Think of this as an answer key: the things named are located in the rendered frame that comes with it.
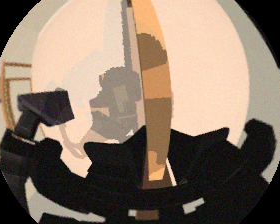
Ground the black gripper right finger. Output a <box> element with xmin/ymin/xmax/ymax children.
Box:
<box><xmin>167</xmin><ymin>127</ymin><xmax>229</xmax><ymax>185</ymax></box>

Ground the long wooden rail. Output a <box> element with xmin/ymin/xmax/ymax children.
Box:
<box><xmin>132</xmin><ymin>0</ymin><xmax>172</xmax><ymax>180</ymax></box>

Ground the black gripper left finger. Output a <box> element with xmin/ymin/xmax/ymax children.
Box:
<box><xmin>83</xmin><ymin>125</ymin><xmax>148</xmax><ymax>188</ymax></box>

